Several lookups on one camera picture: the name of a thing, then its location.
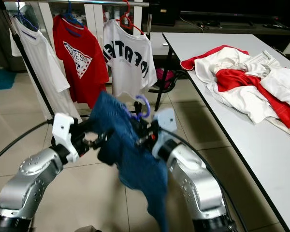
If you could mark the blue denim garment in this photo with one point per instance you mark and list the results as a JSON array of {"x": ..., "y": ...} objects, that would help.
[{"x": 140, "y": 164}]

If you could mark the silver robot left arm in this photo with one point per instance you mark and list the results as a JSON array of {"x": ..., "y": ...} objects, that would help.
[{"x": 24, "y": 193}]

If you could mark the red clothes hanger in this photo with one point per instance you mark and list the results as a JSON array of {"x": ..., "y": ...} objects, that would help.
[{"x": 128, "y": 20}]

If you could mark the blue clothes hanger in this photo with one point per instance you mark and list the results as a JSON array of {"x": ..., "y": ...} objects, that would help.
[
  {"x": 72, "y": 19},
  {"x": 26, "y": 20}
]

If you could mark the white t-shirt black letters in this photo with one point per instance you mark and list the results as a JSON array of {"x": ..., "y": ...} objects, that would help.
[{"x": 130, "y": 82}]

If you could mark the pink object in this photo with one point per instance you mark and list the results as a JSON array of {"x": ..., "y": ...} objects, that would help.
[{"x": 163, "y": 77}]

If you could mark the red t-shirt triangle print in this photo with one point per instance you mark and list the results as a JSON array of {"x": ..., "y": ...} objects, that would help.
[{"x": 67, "y": 77}]

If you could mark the plain white t-shirt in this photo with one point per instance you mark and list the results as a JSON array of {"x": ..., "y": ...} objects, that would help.
[{"x": 48, "y": 67}]

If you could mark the teal rug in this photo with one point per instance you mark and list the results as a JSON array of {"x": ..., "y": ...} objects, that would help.
[{"x": 1, "y": 79}]

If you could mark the white garment red trim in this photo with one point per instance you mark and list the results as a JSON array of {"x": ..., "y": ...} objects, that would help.
[{"x": 217, "y": 58}]

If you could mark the long white table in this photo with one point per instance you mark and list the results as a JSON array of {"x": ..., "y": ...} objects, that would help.
[{"x": 251, "y": 164}]

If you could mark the crumpled white garment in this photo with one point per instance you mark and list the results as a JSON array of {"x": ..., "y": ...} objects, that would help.
[{"x": 251, "y": 106}]

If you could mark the dark tv console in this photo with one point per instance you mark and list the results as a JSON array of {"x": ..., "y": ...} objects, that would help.
[{"x": 222, "y": 24}]

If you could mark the ribbed white garment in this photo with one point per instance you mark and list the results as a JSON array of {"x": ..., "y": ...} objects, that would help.
[{"x": 266, "y": 60}]

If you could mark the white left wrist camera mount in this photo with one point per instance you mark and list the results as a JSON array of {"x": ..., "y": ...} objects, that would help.
[{"x": 64, "y": 128}]

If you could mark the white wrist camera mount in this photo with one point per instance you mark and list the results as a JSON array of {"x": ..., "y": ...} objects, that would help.
[
  {"x": 166, "y": 123},
  {"x": 64, "y": 128}
]

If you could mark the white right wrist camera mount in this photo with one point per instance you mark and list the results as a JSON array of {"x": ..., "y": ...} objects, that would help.
[{"x": 166, "y": 123}]

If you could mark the black clothes rack silver rail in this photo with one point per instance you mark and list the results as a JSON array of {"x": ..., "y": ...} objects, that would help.
[{"x": 96, "y": 2}]

